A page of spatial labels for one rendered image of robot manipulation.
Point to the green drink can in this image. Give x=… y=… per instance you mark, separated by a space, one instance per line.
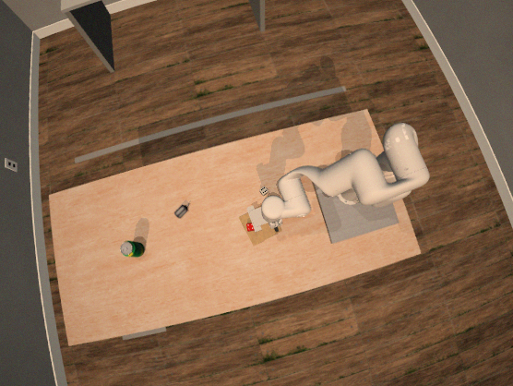
x=132 y=249

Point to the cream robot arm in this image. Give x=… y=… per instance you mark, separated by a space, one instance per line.
x=395 y=172

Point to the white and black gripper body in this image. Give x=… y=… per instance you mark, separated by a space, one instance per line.
x=272 y=225

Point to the tan square mat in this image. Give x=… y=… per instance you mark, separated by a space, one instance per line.
x=257 y=237

